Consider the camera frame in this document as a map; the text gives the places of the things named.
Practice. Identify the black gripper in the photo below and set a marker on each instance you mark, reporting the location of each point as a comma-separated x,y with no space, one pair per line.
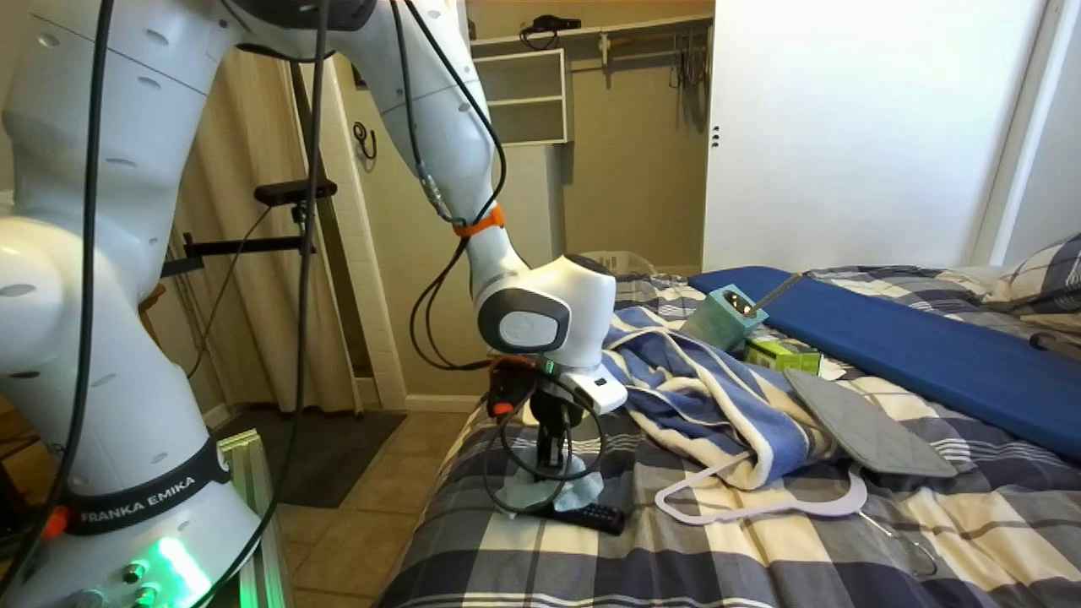
558,420

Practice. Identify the teal box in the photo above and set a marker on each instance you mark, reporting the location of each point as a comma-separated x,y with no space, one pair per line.
729,314

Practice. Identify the small light blue towel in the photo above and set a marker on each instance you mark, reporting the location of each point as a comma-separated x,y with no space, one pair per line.
580,489

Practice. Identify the dark picture frame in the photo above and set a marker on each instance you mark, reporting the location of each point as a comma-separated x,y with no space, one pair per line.
362,75

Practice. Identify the black camera tripod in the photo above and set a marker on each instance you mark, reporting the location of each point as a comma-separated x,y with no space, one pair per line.
295,189

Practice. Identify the black remote control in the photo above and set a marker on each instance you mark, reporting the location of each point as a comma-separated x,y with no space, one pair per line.
617,506

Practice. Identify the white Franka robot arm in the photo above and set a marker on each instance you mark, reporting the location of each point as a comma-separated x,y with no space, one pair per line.
104,280

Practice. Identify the metal robot stand frame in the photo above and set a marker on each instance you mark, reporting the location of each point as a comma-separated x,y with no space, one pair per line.
251,506

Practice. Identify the blue white striped robe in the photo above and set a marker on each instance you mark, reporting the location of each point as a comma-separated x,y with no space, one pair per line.
720,392

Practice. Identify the white clothes hanger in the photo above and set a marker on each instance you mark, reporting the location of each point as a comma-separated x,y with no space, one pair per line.
828,503

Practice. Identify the white laundry basket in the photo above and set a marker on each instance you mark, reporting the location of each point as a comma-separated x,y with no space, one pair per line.
631,264

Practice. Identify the white closet shelf with rod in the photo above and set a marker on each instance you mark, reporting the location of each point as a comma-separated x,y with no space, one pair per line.
631,27

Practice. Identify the plaid pillow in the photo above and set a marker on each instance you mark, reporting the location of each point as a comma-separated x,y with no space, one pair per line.
1053,272

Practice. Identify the dark floor mat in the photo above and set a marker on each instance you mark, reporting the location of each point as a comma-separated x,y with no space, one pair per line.
323,450

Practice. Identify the beige curtain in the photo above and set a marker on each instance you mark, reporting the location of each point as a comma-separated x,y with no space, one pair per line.
238,324

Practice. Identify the blue plaid bedspread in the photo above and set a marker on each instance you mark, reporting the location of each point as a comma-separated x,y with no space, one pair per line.
934,541

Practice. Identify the black wall hook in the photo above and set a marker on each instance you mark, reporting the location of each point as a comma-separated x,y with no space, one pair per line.
362,143

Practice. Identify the white cubby shelf unit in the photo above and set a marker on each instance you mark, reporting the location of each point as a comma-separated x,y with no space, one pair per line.
529,96

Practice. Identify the black object on closet shelf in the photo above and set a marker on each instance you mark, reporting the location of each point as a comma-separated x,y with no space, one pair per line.
552,20

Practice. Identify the blue foam mat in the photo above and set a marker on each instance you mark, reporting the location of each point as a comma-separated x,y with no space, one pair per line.
934,347

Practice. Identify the green box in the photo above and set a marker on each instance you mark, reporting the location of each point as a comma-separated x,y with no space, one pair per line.
785,356

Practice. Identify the white door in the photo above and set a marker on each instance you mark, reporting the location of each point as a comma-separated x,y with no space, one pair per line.
865,122

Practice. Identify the grey flat pad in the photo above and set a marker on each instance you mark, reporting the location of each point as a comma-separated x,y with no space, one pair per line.
865,424

